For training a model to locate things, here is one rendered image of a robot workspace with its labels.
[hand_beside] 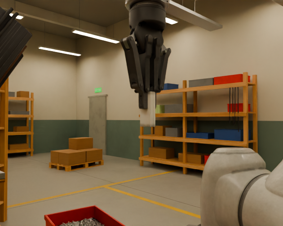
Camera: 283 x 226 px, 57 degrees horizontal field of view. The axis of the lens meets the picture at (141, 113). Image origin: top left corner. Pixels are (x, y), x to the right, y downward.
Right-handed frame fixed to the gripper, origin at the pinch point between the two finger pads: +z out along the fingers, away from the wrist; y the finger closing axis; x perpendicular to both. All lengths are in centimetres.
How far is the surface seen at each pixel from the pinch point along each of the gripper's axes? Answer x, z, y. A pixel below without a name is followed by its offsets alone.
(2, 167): 319, 63, 75
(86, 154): 549, 96, 354
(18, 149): 867, 108, 301
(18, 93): 889, -82, 309
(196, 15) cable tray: 228, -190, 382
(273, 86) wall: 140, -62, 523
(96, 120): 757, 10, 540
